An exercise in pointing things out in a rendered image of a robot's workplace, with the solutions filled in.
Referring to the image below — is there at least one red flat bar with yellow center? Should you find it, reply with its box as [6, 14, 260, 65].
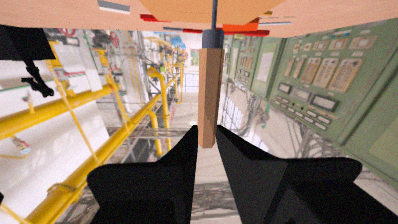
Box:
[216, 28, 270, 38]

